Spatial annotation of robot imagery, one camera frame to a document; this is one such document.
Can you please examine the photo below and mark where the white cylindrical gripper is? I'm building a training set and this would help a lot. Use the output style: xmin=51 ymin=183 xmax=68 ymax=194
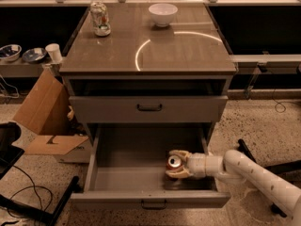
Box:
xmin=166 ymin=150 xmax=223 ymax=179

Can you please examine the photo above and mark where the red coke can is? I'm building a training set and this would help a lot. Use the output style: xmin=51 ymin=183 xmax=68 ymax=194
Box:
xmin=166 ymin=155 xmax=183 ymax=181

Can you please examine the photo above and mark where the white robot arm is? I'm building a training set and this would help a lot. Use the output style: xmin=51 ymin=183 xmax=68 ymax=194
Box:
xmin=166 ymin=150 xmax=301 ymax=226

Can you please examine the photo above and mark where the open middle drawer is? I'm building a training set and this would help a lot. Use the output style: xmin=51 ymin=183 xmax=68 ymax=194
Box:
xmin=71 ymin=124 xmax=230 ymax=210

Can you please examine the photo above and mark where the grey drawer cabinet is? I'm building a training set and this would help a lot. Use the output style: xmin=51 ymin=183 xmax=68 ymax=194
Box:
xmin=60 ymin=3 xmax=237 ymax=139

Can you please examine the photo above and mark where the closed top drawer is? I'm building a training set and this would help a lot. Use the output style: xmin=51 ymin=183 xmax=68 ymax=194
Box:
xmin=70 ymin=96 xmax=228 ymax=123

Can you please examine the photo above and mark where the white green soda can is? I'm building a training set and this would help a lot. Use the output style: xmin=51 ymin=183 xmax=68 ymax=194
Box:
xmin=90 ymin=2 xmax=111 ymax=37

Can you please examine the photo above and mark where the black chair leg right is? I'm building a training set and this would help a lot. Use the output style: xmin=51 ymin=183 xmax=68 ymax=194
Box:
xmin=238 ymin=138 xmax=301 ymax=218

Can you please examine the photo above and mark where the grey side shelf right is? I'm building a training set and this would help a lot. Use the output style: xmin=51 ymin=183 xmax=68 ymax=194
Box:
xmin=230 ymin=55 xmax=301 ymax=74

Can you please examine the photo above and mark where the grey side shelf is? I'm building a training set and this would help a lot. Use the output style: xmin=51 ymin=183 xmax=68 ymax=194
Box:
xmin=230 ymin=55 xmax=301 ymax=74
xmin=0 ymin=57 xmax=65 ymax=79

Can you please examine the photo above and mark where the brown cardboard box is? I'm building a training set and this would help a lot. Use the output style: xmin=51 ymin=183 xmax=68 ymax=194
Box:
xmin=13 ymin=70 xmax=92 ymax=163

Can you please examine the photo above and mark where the white ceramic bowl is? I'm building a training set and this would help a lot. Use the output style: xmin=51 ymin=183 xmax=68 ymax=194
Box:
xmin=149 ymin=3 xmax=178 ymax=27

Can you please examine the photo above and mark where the white paper cup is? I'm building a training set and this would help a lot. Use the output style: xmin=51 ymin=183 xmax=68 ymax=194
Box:
xmin=45 ymin=43 xmax=62 ymax=64

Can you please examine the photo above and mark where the black chair base left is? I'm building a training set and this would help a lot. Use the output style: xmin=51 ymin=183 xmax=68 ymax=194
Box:
xmin=0 ymin=121 xmax=81 ymax=226

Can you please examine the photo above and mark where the blue patterned bowl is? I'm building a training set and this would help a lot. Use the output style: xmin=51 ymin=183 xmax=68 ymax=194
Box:
xmin=22 ymin=48 xmax=47 ymax=63

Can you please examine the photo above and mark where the grey side shelf left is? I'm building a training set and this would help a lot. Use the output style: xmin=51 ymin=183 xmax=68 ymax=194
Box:
xmin=0 ymin=57 xmax=65 ymax=79

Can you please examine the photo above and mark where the black floor cable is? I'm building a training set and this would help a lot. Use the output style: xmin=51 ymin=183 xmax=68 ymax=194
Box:
xmin=6 ymin=164 xmax=55 ymax=219

